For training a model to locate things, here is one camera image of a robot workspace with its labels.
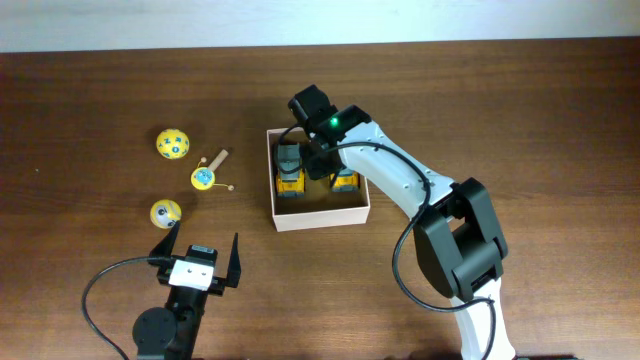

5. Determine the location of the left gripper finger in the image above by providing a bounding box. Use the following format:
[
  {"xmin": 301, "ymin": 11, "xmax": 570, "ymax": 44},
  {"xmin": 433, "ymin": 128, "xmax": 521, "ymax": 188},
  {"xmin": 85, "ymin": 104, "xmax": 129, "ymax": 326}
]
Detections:
[
  {"xmin": 148, "ymin": 221, "xmax": 181, "ymax": 265},
  {"xmin": 225, "ymin": 233, "xmax": 241, "ymax": 288}
]

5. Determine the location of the yellow grey tanker truck toy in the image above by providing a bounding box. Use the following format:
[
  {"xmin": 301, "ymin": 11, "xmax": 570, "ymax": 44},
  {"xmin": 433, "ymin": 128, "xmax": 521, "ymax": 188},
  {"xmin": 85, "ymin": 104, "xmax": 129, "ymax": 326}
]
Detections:
[{"xmin": 329, "ymin": 168, "xmax": 360, "ymax": 192}]

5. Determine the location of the yellow grey dump truck toy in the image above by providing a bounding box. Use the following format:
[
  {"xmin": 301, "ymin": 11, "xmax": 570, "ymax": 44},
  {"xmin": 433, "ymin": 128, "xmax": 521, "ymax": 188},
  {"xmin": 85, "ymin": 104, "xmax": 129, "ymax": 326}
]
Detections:
[{"xmin": 275, "ymin": 143, "xmax": 305, "ymax": 197}]

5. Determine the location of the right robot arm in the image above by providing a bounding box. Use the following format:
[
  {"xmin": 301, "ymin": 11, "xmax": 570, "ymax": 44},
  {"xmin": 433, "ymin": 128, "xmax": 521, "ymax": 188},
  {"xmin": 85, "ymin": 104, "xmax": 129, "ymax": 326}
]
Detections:
[{"xmin": 288, "ymin": 85, "xmax": 516, "ymax": 359}]

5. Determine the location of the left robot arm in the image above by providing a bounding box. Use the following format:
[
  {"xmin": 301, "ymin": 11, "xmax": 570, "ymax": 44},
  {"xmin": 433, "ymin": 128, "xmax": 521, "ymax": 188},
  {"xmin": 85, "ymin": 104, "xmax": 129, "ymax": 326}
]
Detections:
[{"xmin": 132, "ymin": 224, "xmax": 241, "ymax": 360}]

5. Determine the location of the yellow ball with eye face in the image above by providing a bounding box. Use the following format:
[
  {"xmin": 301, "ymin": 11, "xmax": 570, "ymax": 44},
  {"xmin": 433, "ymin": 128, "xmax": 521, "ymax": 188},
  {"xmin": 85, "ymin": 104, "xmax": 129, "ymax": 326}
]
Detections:
[{"xmin": 150, "ymin": 199, "xmax": 182, "ymax": 229}]

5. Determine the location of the yellow wooden rattle drum toy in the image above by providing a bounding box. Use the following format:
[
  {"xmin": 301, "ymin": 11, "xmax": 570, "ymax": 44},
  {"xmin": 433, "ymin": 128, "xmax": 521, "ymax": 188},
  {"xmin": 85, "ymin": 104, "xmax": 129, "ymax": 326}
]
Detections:
[{"xmin": 190, "ymin": 149, "xmax": 235, "ymax": 191}]

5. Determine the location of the pink cardboard box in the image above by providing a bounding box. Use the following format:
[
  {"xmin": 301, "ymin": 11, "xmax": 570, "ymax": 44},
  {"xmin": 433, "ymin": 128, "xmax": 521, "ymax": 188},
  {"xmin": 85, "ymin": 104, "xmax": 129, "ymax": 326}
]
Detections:
[{"xmin": 266, "ymin": 128, "xmax": 371, "ymax": 232}]

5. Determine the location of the yellow ball with blue letters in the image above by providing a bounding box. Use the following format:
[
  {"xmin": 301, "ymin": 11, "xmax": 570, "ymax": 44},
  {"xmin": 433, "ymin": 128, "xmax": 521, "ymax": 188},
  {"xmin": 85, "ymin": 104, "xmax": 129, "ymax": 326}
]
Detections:
[{"xmin": 156, "ymin": 128, "xmax": 191, "ymax": 160}]

